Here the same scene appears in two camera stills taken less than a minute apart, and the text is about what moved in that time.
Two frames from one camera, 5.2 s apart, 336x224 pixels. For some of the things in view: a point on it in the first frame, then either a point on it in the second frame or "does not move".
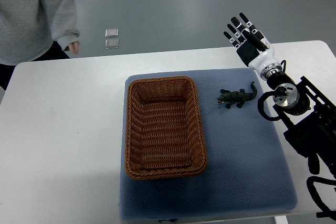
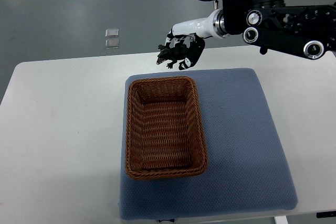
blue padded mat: (248, 171) does not move
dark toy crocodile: (238, 98) to (171, 54)
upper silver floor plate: (111, 33) does not move
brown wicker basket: (165, 136) does not move
